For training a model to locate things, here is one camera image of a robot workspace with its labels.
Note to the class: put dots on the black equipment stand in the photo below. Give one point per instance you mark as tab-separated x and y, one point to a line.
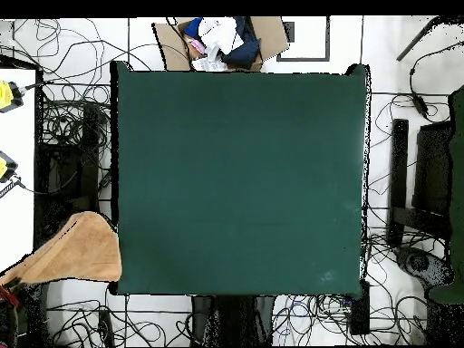
69	174

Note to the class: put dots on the yellow and black device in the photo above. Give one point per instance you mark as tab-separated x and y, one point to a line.
7	96
5	166

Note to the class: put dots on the black rectangular floor frame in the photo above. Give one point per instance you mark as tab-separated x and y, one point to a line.
328	40

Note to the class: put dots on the navy blue garment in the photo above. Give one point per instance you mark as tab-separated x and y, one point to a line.
243	54

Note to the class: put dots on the dark green table cloth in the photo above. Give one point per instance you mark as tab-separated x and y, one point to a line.
253	163

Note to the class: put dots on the orange-brown towel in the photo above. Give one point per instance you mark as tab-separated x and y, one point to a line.
83	250

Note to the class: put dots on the brown cardboard box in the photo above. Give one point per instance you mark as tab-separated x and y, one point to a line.
170	47

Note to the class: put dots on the white table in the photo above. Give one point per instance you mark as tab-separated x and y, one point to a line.
16	181

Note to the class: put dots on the black power adapter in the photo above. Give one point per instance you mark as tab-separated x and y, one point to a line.
420	105

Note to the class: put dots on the black rod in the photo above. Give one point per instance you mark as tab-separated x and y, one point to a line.
417	40

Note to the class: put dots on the green cloth-covered table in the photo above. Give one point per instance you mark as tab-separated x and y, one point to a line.
457	181

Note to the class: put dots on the white garment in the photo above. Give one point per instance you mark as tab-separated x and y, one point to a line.
219	32

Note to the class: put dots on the pink garment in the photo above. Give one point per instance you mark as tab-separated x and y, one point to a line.
198	45

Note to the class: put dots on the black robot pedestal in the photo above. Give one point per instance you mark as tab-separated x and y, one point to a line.
232	319

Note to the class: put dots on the black chair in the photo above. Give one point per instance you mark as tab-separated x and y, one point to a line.
431	166

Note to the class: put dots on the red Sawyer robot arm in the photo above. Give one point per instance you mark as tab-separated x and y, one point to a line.
7	326

